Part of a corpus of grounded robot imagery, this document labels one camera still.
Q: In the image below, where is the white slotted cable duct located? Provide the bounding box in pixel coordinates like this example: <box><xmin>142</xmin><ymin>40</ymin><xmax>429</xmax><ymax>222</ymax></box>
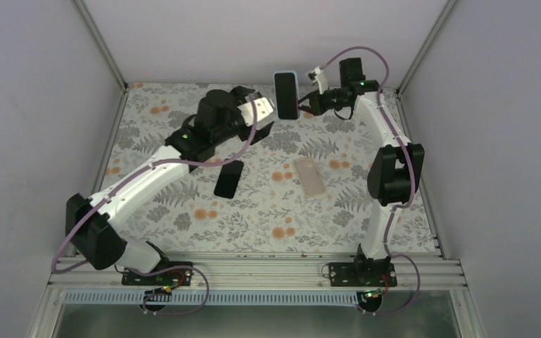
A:
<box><xmin>64</xmin><ymin>289</ymin><xmax>358</xmax><ymax>306</ymax></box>

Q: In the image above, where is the black smartphone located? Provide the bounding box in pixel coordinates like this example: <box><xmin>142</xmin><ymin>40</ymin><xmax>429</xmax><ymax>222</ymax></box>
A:
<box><xmin>213</xmin><ymin>161</ymin><xmax>244</xmax><ymax>199</ymax></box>

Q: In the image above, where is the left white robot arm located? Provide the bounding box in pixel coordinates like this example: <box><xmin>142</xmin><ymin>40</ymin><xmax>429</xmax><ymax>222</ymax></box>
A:
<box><xmin>64</xmin><ymin>86</ymin><xmax>275</xmax><ymax>285</ymax></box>

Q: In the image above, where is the phone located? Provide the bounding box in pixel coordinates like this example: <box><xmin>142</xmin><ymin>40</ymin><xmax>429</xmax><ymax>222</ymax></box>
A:
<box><xmin>273</xmin><ymin>71</ymin><xmax>299</xmax><ymax>120</ymax></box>

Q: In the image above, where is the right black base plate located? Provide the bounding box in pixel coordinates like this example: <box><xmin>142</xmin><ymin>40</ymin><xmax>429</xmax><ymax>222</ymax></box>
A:
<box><xmin>328</xmin><ymin>260</ymin><xmax>398</xmax><ymax>287</ymax></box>

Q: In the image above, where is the aluminium frame right rail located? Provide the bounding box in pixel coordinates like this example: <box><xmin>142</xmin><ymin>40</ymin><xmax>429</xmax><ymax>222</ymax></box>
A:
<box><xmin>395</xmin><ymin>0</ymin><xmax>458</xmax><ymax>260</ymax></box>

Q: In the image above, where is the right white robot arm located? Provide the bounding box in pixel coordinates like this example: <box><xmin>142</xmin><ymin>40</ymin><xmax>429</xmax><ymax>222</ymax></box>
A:
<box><xmin>305</xmin><ymin>58</ymin><xmax>425</xmax><ymax>287</ymax></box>

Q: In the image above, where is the aluminium frame rail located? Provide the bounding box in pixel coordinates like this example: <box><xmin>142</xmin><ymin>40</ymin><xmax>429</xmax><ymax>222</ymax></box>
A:
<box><xmin>395</xmin><ymin>0</ymin><xmax>458</xmax><ymax>260</ymax></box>
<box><xmin>71</xmin><ymin>0</ymin><xmax>128</xmax><ymax>196</ymax></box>

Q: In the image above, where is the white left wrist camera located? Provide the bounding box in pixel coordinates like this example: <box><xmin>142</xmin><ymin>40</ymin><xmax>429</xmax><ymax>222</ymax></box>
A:
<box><xmin>237</xmin><ymin>96</ymin><xmax>275</xmax><ymax>126</ymax></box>

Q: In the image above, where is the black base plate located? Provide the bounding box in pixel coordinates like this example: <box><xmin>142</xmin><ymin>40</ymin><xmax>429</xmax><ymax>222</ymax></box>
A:
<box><xmin>121</xmin><ymin>261</ymin><xmax>193</xmax><ymax>287</ymax></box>
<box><xmin>328</xmin><ymin>260</ymin><xmax>398</xmax><ymax>287</ymax></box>

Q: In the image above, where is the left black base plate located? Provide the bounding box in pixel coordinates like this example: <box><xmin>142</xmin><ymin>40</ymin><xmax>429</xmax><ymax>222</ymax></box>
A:
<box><xmin>121</xmin><ymin>261</ymin><xmax>193</xmax><ymax>287</ymax></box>

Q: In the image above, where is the cream phone case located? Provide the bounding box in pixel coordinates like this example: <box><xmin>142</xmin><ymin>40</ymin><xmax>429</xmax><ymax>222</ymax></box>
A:
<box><xmin>294</xmin><ymin>157</ymin><xmax>326</xmax><ymax>197</ymax></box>

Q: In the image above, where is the aluminium frame left rail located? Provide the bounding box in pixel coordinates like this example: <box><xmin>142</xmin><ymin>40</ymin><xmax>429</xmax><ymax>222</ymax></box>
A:
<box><xmin>71</xmin><ymin>0</ymin><xmax>128</xmax><ymax>196</ymax></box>

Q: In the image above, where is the aluminium front rail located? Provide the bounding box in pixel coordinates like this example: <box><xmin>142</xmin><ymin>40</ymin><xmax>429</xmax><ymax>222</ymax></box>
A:
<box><xmin>48</xmin><ymin>254</ymin><xmax>468</xmax><ymax>291</ymax></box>

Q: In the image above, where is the floral patterned table mat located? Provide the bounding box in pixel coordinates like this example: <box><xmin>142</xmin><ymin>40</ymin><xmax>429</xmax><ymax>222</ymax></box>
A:
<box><xmin>103</xmin><ymin>82</ymin><xmax>437</xmax><ymax>254</ymax></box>

